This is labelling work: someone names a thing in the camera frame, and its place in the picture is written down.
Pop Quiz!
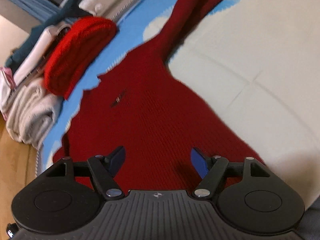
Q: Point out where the dark red knit sweater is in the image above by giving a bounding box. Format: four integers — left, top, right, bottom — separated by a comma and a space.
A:
53, 0, 258, 191

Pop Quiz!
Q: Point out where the folded grey fleece garment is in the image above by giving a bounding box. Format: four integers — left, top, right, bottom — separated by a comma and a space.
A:
6, 77, 63, 150

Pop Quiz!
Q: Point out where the blue and white bedspread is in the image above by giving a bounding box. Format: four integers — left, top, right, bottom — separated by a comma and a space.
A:
37, 0, 319, 207

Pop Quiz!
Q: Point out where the pink white folded garment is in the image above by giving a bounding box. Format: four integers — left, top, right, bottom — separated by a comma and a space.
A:
1, 67, 16, 120

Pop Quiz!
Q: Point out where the folded bright red sweater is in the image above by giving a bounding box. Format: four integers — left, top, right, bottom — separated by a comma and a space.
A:
44, 16, 117, 100

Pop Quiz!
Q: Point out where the dark teal folded garment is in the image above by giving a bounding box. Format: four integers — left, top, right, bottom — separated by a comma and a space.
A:
4, 0, 90, 73

